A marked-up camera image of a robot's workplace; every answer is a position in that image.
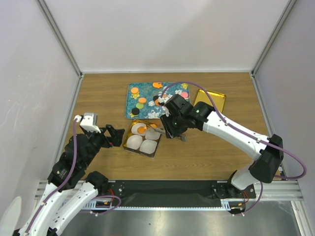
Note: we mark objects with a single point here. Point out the white paper cup bottom-left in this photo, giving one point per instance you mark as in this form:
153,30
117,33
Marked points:
134,142

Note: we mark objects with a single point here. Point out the aluminium frame post left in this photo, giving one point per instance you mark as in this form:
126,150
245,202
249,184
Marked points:
59,36

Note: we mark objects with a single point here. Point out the green round cookie left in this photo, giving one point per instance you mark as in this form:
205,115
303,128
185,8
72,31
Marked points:
139,106

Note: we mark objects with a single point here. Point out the white cable duct left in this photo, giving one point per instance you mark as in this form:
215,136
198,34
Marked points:
98,204

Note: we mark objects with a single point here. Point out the orange fish cookie top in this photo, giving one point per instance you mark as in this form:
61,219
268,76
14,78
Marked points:
157,85

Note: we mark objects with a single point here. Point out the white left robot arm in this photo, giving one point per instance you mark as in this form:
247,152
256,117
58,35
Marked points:
68,186

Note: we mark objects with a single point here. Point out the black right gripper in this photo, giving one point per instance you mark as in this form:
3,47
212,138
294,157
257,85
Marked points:
171,132

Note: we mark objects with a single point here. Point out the white cable duct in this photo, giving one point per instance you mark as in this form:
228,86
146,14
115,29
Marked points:
234,203
98,204

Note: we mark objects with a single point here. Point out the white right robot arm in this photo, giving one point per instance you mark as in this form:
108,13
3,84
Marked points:
265,151

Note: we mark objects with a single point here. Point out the white cable duct right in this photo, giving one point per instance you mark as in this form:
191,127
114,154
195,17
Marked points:
234,203

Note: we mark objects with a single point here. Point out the white paper cup bottom-right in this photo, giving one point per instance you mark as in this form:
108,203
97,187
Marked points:
148,146

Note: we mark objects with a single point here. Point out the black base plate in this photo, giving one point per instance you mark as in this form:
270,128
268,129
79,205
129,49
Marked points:
177,193

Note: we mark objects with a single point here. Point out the aluminium frame post right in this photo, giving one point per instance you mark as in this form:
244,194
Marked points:
279,25

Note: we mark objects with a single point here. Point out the aluminium frame post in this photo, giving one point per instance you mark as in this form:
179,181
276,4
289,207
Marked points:
279,25
59,36

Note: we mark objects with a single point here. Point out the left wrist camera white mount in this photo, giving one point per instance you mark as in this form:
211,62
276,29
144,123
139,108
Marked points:
89,123

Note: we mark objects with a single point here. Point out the gold cookie tin box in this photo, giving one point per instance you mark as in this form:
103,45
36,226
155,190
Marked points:
129,133

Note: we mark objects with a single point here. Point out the gold tin lid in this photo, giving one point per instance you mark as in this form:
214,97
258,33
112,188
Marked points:
218,98

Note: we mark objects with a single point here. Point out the orange round cookie top-left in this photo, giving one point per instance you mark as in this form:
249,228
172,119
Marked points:
134,90

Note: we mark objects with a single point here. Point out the orange round cookie bottom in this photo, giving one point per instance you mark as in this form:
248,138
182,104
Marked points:
141,129

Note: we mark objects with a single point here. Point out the teal floral serving tray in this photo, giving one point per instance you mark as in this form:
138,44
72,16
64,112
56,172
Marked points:
150,110

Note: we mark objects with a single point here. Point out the metal tongs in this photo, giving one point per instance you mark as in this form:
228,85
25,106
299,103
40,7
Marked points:
157,129

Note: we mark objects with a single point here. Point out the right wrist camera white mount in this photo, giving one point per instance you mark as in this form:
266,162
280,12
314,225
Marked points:
161,102

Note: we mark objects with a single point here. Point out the white paper cup top-left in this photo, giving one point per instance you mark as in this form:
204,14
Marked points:
135,127

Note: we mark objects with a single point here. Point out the black round cookie left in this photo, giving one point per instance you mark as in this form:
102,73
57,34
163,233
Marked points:
135,111

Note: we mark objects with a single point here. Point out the orange round cookie left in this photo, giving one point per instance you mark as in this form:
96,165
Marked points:
142,100

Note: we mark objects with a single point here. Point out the pink round cookie right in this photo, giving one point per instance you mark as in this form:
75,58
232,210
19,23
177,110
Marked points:
184,94

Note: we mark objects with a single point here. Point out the white paper cup top-right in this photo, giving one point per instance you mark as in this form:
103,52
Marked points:
152,135

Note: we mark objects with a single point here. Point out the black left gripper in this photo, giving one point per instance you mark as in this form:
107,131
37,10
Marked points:
117,134

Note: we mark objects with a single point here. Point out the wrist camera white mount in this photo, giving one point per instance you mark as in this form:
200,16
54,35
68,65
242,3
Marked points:
89,123
161,102

